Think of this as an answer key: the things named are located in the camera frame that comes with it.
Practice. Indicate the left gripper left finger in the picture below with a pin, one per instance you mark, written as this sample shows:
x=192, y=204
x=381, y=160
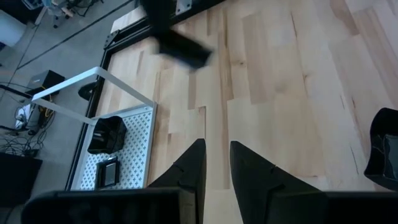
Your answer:
x=192, y=174

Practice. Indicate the silver frame bracket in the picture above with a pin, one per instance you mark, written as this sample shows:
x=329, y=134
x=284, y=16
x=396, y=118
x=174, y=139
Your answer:
x=183, y=4

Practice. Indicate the black wavy square mini bowl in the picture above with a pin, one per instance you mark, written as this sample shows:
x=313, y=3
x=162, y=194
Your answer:
x=381, y=161
x=109, y=137

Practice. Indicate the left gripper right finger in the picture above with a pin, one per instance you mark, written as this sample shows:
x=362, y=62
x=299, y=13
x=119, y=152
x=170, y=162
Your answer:
x=264, y=193

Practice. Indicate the black floor box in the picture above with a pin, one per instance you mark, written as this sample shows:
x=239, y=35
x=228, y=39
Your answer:
x=17, y=177

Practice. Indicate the white cabinet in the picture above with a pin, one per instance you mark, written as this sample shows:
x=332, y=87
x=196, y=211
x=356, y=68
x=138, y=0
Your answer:
x=11, y=29

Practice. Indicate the dark grey floor box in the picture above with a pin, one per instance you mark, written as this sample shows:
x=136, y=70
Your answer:
x=46, y=79

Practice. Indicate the small black clamp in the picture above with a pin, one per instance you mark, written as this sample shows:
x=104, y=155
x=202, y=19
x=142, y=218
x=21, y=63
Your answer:
x=88, y=90

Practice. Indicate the white power strip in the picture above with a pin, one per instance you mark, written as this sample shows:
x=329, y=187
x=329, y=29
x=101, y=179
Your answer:
x=23, y=116

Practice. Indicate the black square mini plate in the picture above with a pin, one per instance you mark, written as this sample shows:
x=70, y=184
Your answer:
x=107, y=174

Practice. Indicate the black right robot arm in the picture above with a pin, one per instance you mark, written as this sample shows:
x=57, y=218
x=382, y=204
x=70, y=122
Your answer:
x=155, y=15

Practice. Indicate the white perforated tray rack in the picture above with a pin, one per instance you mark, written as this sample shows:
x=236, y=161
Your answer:
x=136, y=140

